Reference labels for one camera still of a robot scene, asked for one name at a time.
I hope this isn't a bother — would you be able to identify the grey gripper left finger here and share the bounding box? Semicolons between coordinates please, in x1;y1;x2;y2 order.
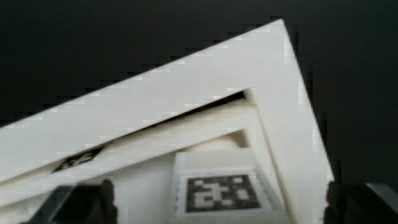
24;179;118;224

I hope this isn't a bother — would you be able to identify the white square tabletop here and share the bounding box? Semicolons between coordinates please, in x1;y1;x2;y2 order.
0;101;292;224

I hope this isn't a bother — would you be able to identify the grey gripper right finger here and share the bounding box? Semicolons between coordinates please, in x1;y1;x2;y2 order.
326;182;398;224

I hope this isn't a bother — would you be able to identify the white table leg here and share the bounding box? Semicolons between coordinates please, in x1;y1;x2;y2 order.
173;134;281;224

